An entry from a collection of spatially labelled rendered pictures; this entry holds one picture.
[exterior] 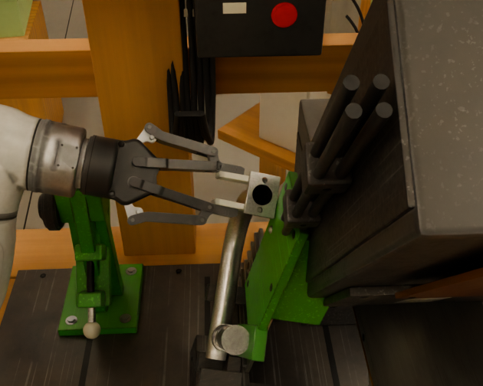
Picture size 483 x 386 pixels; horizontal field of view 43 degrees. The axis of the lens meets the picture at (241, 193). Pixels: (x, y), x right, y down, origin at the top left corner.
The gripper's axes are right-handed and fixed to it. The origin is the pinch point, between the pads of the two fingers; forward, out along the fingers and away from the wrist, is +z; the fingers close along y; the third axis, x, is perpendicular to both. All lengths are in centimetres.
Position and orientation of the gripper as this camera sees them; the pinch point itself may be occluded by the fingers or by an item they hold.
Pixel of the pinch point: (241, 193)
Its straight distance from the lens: 79.9
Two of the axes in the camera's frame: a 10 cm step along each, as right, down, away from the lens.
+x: -2.1, 0.8, 9.7
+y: 1.6, -9.8, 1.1
